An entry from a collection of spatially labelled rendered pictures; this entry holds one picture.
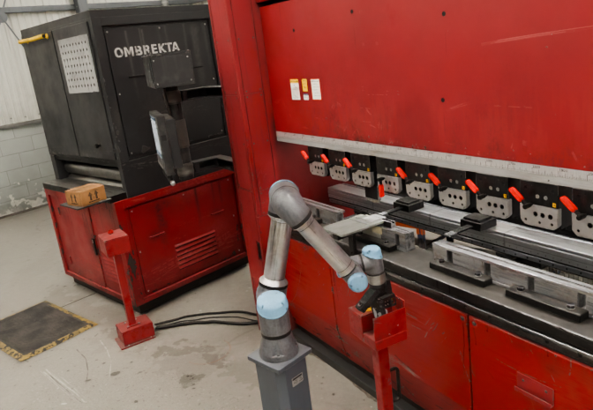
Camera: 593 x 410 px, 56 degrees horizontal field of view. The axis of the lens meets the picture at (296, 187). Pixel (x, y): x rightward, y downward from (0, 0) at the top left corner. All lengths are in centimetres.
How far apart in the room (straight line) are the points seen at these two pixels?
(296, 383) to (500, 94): 130
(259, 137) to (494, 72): 170
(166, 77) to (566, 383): 250
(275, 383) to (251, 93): 182
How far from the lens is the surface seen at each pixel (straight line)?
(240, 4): 338
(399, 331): 240
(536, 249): 255
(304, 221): 198
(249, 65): 337
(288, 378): 218
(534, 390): 233
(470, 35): 220
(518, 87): 209
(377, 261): 223
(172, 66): 336
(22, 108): 906
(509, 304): 225
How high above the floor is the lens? 191
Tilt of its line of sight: 15 degrees down
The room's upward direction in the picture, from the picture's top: 7 degrees counter-clockwise
